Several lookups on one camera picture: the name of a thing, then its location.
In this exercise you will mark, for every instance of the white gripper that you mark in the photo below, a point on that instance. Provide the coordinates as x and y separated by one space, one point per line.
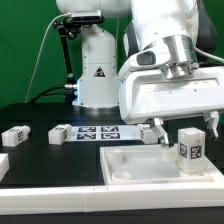
148 95

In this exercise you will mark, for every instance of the white square table top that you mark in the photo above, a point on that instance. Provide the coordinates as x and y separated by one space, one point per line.
149 164

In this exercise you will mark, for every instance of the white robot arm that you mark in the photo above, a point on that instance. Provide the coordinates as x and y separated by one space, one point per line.
164 76

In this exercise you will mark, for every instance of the fiducial marker sheet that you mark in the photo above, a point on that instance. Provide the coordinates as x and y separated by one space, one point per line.
103 133

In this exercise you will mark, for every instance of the white L-shaped fence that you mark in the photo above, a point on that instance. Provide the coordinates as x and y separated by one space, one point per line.
114 197

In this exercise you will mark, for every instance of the white block left edge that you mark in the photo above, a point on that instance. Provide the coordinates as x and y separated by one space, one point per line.
4 165

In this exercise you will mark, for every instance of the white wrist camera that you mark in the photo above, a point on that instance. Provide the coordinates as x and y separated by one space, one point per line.
145 60

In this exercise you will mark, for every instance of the black camera on stand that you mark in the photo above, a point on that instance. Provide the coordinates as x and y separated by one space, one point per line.
68 29

